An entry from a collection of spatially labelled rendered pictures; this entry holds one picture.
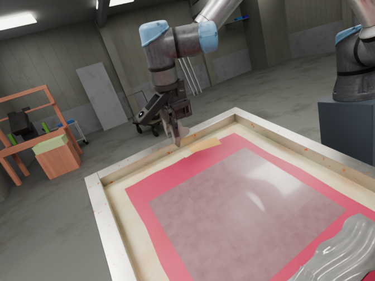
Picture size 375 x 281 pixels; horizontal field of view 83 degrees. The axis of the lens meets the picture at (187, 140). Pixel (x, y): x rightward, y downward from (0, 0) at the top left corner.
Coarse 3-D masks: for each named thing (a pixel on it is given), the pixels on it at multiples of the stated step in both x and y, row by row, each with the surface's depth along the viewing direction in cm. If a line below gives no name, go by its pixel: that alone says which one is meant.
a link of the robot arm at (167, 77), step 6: (174, 66) 60; (150, 72) 57; (156, 72) 56; (162, 72) 56; (168, 72) 56; (174, 72) 58; (156, 78) 57; (162, 78) 57; (168, 78) 57; (174, 78) 58; (156, 84) 58; (162, 84) 58; (168, 84) 58
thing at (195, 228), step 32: (128, 192) 59; (160, 192) 57; (192, 192) 55; (160, 224) 49; (192, 224) 48; (224, 224) 46; (256, 224) 45; (160, 256) 43; (192, 256) 42; (224, 256) 41; (256, 256) 40; (288, 256) 39
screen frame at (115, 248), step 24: (216, 120) 77; (240, 120) 78; (264, 120) 71; (168, 144) 69; (288, 144) 62; (312, 144) 58; (120, 168) 63; (336, 168) 52; (360, 168) 48; (96, 192) 56; (96, 216) 50; (120, 240) 44; (120, 264) 40
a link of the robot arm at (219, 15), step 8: (216, 0) 61; (224, 0) 60; (232, 0) 61; (240, 0) 62; (208, 8) 62; (216, 8) 61; (224, 8) 61; (232, 8) 62; (200, 16) 63; (208, 16) 62; (216, 16) 62; (224, 16) 63; (216, 24) 63; (192, 56) 70
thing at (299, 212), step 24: (240, 144) 69; (216, 168) 61; (240, 168) 60; (264, 168) 58; (288, 168) 57; (240, 192) 53; (264, 192) 52; (288, 192) 50; (312, 192) 49; (336, 192) 48; (264, 216) 46; (288, 216) 45; (312, 216) 45; (336, 216) 44; (288, 240) 41; (312, 240) 41
